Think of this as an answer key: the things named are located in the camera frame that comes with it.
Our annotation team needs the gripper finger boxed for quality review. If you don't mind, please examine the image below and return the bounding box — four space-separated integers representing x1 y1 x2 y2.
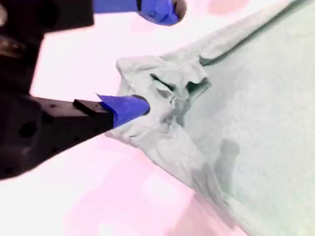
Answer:
73 0 188 27
31 93 150 168

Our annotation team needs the pale green T-shirt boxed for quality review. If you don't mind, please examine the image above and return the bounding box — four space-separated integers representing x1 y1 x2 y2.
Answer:
104 0 315 236

